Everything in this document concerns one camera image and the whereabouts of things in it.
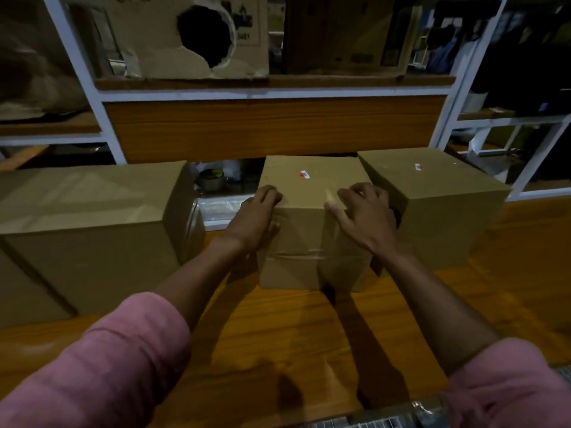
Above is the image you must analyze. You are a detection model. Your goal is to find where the person's right hand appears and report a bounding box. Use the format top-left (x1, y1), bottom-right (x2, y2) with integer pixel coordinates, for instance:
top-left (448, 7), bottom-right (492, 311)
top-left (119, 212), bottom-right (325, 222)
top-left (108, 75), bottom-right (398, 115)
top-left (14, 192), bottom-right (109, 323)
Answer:
top-left (324, 182), bottom-right (402, 259)

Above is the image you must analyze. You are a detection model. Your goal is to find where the person's left hand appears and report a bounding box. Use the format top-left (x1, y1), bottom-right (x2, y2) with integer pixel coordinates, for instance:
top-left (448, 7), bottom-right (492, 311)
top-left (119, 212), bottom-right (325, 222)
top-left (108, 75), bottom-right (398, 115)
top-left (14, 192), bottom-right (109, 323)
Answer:
top-left (222, 184), bottom-right (283, 254)

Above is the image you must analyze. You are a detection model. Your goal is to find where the person's right forearm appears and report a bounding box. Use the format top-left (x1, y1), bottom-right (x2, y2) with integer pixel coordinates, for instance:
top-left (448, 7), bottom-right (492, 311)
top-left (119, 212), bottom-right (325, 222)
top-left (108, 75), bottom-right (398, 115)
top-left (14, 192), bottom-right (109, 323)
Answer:
top-left (377, 247), bottom-right (498, 375)

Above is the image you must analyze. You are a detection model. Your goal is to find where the person's left forearm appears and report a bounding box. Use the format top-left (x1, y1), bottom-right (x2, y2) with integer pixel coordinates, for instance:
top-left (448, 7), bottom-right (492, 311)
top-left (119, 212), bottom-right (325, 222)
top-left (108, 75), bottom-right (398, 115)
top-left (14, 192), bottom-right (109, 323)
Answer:
top-left (153, 238), bottom-right (250, 331)

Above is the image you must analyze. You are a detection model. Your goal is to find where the dark brown cardboard box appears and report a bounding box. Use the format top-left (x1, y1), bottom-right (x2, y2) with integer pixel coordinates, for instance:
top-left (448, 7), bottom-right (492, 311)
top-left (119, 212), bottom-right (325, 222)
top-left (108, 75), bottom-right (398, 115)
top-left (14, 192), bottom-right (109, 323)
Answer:
top-left (283, 0), bottom-right (423, 77)

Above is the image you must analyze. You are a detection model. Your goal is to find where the Pico box with hole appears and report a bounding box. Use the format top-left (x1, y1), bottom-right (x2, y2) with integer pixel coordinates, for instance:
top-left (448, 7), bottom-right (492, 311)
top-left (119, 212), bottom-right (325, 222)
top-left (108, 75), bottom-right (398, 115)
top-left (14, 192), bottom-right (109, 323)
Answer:
top-left (101, 0), bottom-right (271, 81)

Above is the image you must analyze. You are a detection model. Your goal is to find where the crumpled brown cardboard box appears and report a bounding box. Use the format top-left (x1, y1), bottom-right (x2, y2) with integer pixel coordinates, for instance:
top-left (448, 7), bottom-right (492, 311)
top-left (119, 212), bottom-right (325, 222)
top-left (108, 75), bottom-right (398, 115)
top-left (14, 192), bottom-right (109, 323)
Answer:
top-left (0, 0), bottom-right (91, 122)

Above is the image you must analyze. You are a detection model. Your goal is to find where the white plastic pack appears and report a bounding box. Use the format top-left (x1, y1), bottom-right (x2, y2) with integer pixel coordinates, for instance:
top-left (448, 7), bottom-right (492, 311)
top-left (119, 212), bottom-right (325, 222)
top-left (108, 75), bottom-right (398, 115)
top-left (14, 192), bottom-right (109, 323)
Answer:
top-left (197, 196), bottom-right (256, 229)

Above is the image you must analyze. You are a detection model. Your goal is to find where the white tape roll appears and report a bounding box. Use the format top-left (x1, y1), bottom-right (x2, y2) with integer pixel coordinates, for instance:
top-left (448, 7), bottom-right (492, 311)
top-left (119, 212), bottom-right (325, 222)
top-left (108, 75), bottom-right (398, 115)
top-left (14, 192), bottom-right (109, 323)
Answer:
top-left (197, 169), bottom-right (226, 193)

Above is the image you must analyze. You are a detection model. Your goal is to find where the wooden drawer panel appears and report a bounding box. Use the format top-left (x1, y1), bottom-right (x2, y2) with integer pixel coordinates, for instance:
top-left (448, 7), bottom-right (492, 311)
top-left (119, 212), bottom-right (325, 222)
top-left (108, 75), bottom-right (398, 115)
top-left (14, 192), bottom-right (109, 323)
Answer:
top-left (103, 95), bottom-right (448, 165)

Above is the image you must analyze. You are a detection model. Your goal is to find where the white metal shelf rack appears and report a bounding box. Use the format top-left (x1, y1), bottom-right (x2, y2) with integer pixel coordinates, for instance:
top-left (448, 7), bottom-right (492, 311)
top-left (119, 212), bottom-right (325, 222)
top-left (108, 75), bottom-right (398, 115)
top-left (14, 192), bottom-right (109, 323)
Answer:
top-left (0, 0), bottom-right (465, 232)
top-left (435, 0), bottom-right (571, 202)

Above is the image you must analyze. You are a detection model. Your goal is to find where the black printer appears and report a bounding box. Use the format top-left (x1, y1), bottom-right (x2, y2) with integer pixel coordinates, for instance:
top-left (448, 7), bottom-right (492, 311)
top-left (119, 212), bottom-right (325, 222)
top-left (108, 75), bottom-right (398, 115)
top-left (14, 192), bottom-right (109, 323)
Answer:
top-left (472, 37), bottom-right (571, 115)

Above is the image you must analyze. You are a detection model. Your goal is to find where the pink left shirt sleeve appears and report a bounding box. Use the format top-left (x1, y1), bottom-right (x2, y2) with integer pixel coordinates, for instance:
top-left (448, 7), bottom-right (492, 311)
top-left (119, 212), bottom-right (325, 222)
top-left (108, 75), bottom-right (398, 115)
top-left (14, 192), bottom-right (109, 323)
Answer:
top-left (0, 292), bottom-right (192, 428)

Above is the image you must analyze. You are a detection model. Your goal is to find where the pink shirt sleeve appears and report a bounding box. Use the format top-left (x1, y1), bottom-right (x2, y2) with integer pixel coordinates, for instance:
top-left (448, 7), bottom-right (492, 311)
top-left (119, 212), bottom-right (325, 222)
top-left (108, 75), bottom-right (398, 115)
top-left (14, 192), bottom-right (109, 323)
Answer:
top-left (0, 292), bottom-right (192, 428)
top-left (439, 337), bottom-right (571, 428)

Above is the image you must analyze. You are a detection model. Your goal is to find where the pink right shirt sleeve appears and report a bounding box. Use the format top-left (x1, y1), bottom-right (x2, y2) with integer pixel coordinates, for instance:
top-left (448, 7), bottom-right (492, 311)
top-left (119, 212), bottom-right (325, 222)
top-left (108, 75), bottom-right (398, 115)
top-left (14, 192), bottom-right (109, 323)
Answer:
top-left (439, 337), bottom-right (571, 428)

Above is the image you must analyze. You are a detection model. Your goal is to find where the wire mesh cage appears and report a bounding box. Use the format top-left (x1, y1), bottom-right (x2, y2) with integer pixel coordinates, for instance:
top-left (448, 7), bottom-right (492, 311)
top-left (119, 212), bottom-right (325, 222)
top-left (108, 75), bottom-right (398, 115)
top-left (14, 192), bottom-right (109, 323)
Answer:
top-left (308, 365), bottom-right (571, 428)

